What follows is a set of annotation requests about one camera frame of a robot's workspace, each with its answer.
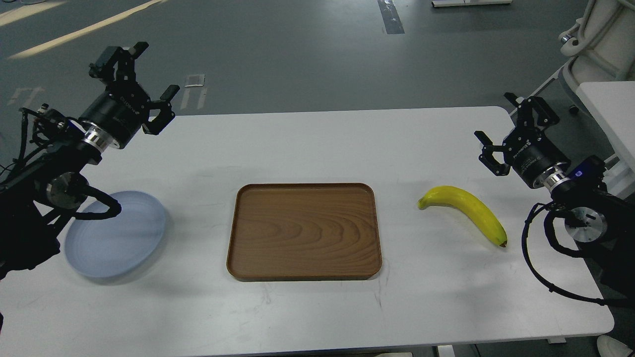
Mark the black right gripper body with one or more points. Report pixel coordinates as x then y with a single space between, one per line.
530 153

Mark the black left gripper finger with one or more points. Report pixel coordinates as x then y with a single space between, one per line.
165 113
115 69

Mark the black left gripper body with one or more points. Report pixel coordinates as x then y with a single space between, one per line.
120 115

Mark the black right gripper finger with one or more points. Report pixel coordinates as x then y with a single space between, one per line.
487 155
533 114

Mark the light blue plate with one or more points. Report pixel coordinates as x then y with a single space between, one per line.
116 246

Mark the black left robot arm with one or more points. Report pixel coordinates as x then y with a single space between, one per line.
44 188

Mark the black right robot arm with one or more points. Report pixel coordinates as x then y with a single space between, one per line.
583 219

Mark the yellow banana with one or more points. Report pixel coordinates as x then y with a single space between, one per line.
471 206

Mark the white side table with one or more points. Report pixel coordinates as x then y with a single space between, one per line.
612 105

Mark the white machine base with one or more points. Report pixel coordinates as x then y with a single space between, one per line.
600 47

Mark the brown wooden tray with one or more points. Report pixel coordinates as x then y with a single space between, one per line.
302 232

